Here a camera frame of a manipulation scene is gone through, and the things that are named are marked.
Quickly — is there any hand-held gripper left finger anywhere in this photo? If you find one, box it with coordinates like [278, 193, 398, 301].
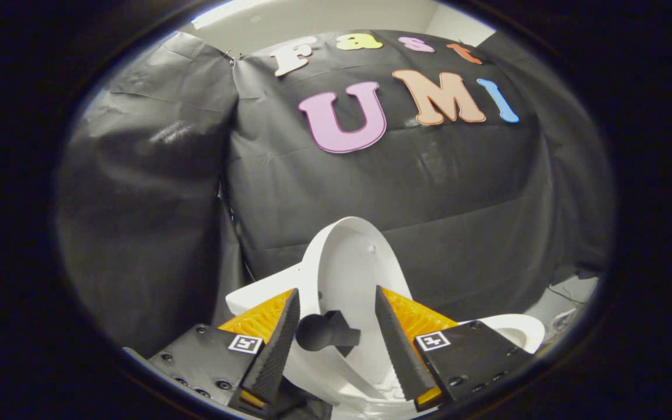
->
[148, 288, 302, 416]

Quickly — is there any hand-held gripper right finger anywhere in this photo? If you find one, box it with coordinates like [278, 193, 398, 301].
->
[374, 285, 536, 412]

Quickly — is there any white toilet lid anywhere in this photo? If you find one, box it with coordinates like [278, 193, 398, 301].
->
[286, 217, 415, 406]

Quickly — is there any white toilet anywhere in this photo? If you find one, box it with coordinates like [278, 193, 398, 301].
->
[225, 265, 547, 409]

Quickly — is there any black backdrop cloth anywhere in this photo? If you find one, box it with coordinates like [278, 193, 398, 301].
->
[56, 29, 614, 356]

